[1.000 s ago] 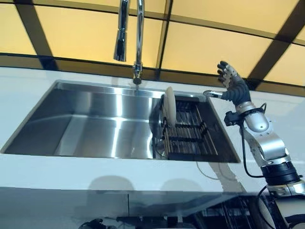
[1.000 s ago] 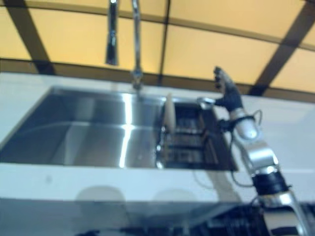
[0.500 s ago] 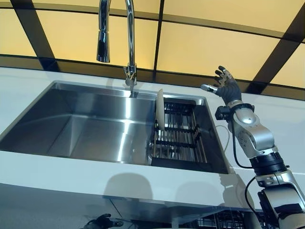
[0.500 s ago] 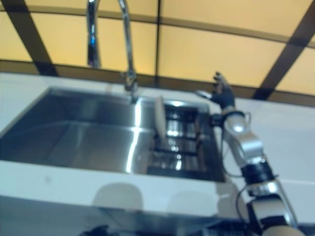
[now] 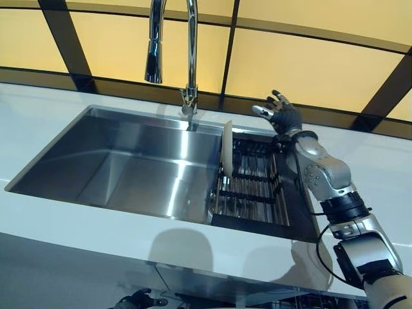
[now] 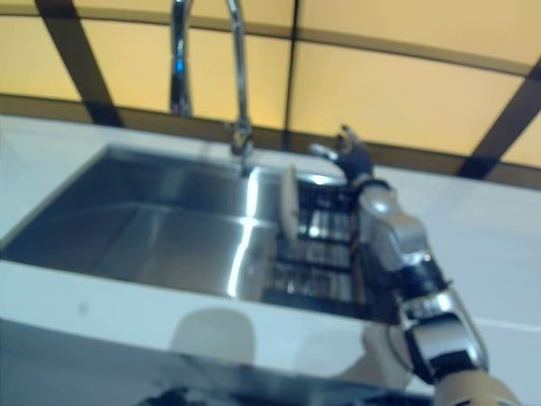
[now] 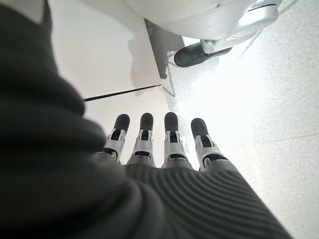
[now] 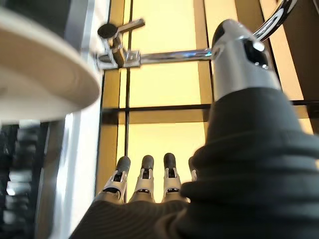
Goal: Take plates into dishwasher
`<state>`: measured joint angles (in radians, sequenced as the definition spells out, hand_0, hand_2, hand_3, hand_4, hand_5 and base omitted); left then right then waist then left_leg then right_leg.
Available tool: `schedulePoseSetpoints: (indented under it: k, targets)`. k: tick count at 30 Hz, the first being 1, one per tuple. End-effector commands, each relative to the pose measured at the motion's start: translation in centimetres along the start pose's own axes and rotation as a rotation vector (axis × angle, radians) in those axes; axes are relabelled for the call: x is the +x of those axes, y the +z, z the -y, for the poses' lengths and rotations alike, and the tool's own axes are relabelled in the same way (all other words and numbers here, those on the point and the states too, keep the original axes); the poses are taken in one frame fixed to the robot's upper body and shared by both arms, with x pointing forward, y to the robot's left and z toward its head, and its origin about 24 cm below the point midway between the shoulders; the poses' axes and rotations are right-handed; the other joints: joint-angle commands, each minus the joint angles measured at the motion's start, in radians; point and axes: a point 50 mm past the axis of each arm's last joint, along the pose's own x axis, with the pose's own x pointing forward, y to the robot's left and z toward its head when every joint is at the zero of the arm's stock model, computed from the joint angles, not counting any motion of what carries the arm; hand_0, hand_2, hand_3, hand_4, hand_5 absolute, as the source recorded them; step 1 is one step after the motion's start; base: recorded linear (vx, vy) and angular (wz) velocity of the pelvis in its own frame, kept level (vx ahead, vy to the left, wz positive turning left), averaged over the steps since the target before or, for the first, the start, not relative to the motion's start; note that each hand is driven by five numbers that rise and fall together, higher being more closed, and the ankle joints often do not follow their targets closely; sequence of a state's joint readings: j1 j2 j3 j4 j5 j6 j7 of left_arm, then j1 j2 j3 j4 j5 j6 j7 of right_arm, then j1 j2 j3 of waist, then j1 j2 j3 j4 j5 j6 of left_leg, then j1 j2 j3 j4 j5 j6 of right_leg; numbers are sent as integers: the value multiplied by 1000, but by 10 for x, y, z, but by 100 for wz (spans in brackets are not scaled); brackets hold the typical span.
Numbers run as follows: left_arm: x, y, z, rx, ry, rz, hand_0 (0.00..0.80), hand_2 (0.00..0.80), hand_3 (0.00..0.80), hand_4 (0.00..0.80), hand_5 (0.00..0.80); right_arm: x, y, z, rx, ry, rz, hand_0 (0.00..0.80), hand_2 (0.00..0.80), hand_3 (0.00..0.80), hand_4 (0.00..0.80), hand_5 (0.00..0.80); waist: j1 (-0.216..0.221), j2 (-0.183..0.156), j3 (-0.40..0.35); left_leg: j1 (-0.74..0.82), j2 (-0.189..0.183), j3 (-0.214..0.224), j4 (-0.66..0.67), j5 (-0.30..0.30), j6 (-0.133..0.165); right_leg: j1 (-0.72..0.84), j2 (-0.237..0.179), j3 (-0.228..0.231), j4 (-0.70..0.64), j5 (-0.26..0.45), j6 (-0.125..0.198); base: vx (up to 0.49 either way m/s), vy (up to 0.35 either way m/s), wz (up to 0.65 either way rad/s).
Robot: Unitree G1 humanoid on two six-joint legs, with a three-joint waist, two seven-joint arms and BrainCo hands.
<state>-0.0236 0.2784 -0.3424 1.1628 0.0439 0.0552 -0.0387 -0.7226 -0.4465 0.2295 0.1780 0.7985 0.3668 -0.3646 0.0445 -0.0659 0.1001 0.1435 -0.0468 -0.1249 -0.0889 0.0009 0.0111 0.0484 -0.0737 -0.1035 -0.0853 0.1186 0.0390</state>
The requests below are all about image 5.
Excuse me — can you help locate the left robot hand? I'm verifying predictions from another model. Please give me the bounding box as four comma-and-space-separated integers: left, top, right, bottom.
115, 287, 169, 309

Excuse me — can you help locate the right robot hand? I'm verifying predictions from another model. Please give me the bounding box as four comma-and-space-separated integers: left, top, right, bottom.
251, 89, 304, 136

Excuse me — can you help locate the cream round plate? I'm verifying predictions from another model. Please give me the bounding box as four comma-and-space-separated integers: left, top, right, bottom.
220, 119, 234, 178

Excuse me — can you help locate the black steel-rod drying rack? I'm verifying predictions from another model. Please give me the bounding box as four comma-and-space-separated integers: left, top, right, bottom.
210, 127, 291, 232

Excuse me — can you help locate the chrome gooseneck faucet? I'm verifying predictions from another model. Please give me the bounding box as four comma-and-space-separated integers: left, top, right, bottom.
144, 0, 200, 130

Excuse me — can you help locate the stainless steel sink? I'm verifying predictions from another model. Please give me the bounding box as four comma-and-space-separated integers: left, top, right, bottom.
4, 104, 320, 245

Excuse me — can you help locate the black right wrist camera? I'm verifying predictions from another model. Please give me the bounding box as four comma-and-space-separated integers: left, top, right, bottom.
272, 134, 292, 153

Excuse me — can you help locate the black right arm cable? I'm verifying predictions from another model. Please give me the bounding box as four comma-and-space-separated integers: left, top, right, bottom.
294, 150, 347, 285

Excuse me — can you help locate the dark window frame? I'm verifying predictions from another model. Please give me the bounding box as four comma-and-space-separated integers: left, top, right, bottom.
0, 0, 412, 141

